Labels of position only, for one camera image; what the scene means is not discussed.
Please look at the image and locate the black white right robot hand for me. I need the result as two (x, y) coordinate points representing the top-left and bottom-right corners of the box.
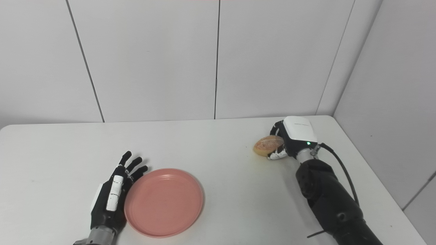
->
(268, 116), (319, 160)

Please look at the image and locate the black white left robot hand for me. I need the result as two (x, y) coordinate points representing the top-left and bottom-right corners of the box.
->
(90, 151), (149, 232)

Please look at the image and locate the golden bread roll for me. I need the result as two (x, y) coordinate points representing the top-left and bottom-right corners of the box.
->
(253, 135), (285, 157)

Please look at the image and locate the pink round plate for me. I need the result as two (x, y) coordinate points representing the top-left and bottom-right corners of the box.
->
(124, 168), (204, 238)

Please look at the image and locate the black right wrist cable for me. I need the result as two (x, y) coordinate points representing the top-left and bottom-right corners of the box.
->
(317, 143), (360, 207)

